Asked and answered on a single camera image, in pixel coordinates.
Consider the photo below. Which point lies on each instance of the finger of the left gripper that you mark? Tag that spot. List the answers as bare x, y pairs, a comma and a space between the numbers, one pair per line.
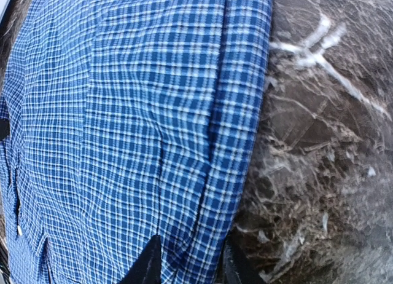
4, 128

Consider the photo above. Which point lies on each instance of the blue checked long sleeve shirt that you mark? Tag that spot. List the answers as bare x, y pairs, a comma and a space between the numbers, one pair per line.
129, 119

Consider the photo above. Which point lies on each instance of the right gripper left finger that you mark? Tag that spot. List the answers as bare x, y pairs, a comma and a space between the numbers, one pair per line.
147, 268

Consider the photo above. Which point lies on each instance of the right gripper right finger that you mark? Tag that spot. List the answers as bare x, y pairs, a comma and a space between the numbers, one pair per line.
236, 267

